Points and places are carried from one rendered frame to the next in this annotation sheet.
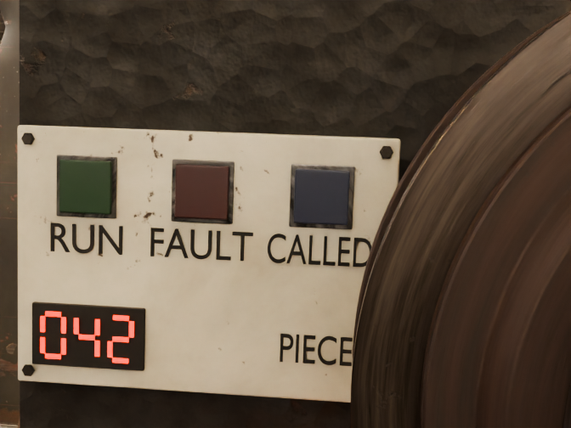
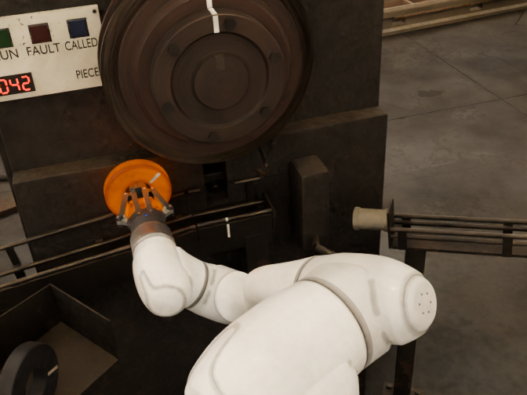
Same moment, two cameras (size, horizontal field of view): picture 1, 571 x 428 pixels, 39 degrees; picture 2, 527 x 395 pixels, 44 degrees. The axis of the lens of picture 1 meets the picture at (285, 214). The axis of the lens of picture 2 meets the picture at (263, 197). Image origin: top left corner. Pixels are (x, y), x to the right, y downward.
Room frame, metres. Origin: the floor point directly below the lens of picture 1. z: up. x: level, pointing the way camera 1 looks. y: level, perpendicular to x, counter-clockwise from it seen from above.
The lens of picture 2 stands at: (-0.91, 0.10, 1.64)
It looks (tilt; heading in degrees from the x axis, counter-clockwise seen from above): 33 degrees down; 340
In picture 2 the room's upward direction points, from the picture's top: 3 degrees counter-clockwise
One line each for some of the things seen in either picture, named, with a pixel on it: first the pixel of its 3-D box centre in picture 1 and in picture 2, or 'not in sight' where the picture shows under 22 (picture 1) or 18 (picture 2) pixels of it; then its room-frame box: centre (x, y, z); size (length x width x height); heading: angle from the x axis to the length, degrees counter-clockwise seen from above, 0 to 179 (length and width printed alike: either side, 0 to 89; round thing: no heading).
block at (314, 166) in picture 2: not in sight; (309, 202); (0.39, -0.51, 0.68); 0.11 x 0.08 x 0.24; 175
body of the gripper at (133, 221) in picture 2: not in sight; (147, 223); (0.26, -0.06, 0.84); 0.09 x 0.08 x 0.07; 175
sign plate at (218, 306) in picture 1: (203, 262); (45, 54); (0.54, 0.06, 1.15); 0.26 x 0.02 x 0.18; 85
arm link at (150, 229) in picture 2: not in sight; (152, 244); (0.19, -0.05, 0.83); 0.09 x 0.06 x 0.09; 85
